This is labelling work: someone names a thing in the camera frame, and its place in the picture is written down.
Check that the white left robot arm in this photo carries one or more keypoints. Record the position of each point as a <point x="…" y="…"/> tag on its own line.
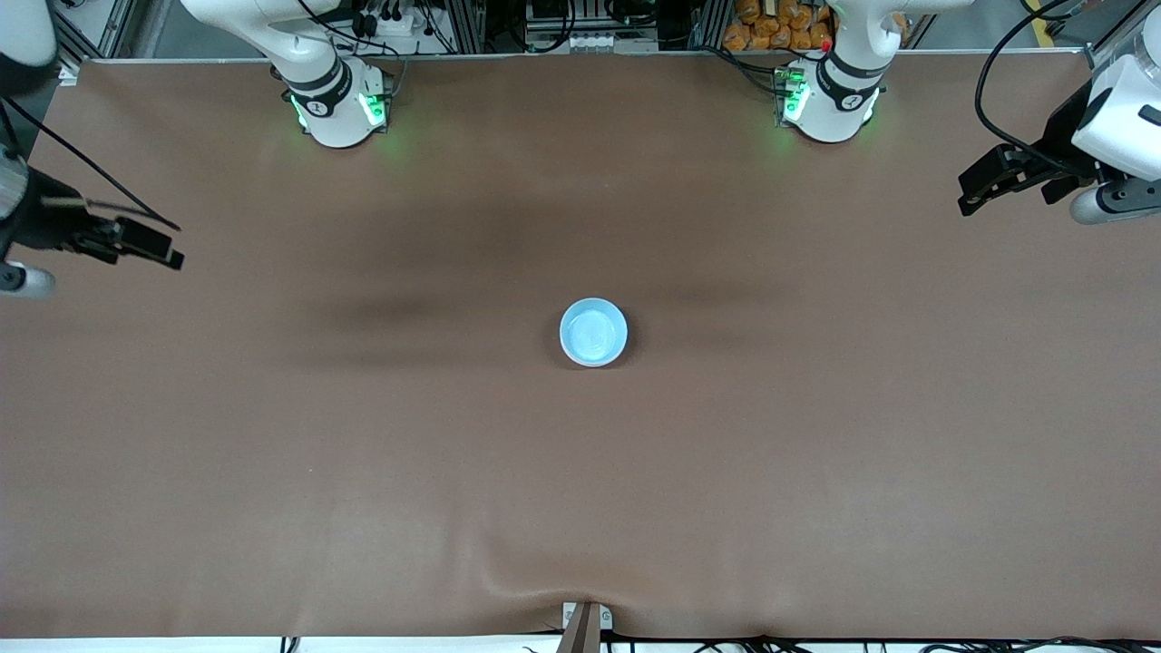
<point x="839" y="100"/>

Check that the grey metal bracket plate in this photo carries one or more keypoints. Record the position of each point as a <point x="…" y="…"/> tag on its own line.
<point x="606" y="619"/>

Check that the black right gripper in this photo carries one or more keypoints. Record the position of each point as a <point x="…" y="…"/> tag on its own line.
<point x="38" y="224"/>

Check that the blue bowl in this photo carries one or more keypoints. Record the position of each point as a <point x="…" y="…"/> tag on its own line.
<point x="594" y="333"/>

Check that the white power strip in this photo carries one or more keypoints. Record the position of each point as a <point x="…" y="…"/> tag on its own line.
<point x="390" y="25"/>

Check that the aluminium frame post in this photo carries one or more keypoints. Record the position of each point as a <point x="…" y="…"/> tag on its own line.
<point x="467" y="27"/>
<point x="712" y="25"/>

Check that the aluminium frame profile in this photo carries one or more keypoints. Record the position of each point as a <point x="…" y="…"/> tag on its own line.
<point x="109" y="32"/>
<point x="1093" y="56"/>

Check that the brown table cloth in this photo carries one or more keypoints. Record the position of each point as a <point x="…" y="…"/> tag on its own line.
<point x="580" y="499"/>

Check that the brown camera pole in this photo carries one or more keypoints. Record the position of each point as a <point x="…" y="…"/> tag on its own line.
<point x="580" y="635"/>

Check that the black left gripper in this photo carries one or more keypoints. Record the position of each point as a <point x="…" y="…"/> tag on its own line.
<point x="1058" y="138"/>

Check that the white terminal block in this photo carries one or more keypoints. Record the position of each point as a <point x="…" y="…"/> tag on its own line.
<point x="608" y="43"/>

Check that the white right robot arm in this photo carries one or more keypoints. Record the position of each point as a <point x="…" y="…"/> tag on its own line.
<point x="340" y="122"/>

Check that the orange items bin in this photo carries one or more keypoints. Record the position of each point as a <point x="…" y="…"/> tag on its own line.
<point x="771" y="27"/>

